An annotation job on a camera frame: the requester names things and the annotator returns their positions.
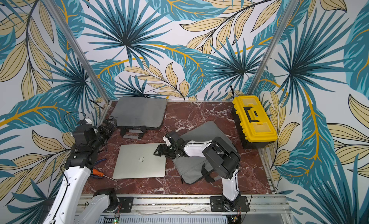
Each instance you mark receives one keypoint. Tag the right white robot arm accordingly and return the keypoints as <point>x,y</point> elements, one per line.
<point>224,160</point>

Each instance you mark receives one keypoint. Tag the right aluminium frame post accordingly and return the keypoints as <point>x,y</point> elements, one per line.
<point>287,14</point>

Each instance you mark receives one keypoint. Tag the aluminium frame post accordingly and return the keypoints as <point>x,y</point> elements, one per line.
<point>287,14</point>
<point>70,38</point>

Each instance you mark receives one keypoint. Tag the left aluminium frame post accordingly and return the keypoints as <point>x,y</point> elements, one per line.
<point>70,38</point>

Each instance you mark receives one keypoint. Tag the silver laptop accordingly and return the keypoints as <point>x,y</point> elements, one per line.
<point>139,161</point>

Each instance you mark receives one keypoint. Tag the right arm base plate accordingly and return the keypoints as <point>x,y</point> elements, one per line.
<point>220,204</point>

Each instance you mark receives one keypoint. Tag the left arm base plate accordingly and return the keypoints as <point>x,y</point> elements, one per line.
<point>124,205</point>

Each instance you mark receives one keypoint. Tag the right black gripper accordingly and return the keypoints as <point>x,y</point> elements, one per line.
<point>166,147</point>

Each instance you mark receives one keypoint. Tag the blue handled pliers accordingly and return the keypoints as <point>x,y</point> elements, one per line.
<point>96,163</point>

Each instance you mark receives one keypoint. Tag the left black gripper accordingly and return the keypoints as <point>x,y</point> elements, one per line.
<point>108,132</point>

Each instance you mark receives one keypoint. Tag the front aluminium rail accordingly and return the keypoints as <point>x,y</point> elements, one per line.
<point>194,204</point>

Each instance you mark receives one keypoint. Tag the yellow black toolbox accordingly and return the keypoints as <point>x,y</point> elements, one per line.
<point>253,125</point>

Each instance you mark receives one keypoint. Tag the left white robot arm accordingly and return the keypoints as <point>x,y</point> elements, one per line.
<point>78,168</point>

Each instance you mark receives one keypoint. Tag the orange handled screwdriver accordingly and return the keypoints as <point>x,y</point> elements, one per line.
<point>97,173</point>

